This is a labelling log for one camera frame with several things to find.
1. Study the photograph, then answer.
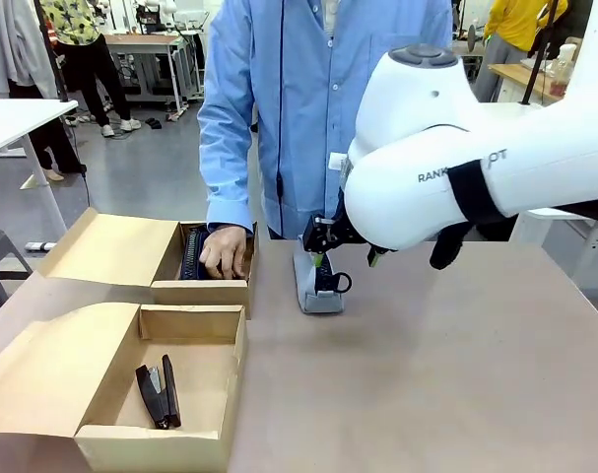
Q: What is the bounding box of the person in blue shirt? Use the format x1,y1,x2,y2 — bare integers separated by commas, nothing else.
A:
196,0,456,241

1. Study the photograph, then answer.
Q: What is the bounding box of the large cardboard box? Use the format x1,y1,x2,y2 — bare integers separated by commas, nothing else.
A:
0,302,249,473

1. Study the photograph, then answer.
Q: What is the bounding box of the black stand pole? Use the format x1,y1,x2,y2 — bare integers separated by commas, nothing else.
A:
519,0,560,106

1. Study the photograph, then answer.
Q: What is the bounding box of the clear plastic bottle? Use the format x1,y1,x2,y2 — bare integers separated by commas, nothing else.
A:
544,43,576,99

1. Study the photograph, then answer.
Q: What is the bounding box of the black lanyard cable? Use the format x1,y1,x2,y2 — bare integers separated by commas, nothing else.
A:
273,0,289,197

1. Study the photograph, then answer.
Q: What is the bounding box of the grey pencil case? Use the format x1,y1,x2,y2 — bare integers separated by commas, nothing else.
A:
290,235,354,316

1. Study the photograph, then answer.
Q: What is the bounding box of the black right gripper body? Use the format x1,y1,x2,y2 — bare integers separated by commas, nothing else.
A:
301,205,368,256

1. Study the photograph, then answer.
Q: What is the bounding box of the person in yellow hoodie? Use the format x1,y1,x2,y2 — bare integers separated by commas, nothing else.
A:
468,0,570,103

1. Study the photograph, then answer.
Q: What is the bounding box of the wooden top background desk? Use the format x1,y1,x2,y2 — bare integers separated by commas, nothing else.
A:
103,30,205,115

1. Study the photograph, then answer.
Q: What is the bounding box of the wooden background table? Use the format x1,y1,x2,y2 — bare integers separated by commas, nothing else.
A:
487,62,566,105

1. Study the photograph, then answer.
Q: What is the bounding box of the person in yellow floral shirt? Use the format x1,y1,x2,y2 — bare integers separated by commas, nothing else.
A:
34,0,143,139

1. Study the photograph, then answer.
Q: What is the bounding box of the small cardboard box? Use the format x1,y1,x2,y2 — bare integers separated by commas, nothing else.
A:
36,207,259,321

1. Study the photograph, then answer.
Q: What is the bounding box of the navy blue pencil case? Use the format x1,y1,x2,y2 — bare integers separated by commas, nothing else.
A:
178,225,254,282

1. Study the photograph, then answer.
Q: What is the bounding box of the black right arm cable sleeve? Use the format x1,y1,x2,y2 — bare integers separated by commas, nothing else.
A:
428,220,478,271

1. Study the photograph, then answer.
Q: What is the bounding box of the person's right forearm blue sleeve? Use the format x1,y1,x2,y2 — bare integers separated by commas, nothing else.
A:
197,88,256,234

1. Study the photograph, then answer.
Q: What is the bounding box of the black stapler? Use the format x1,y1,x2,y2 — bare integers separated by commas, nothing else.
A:
134,353,183,432

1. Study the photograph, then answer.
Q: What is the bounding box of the black strap on right arm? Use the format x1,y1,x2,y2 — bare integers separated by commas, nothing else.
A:
447,159,507,227

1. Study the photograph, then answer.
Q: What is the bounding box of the person in grey hoodie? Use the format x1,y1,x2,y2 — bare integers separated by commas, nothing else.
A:
0,0,89,182

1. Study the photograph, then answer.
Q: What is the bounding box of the person's right hand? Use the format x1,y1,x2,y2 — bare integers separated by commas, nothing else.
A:
199,224,249,280

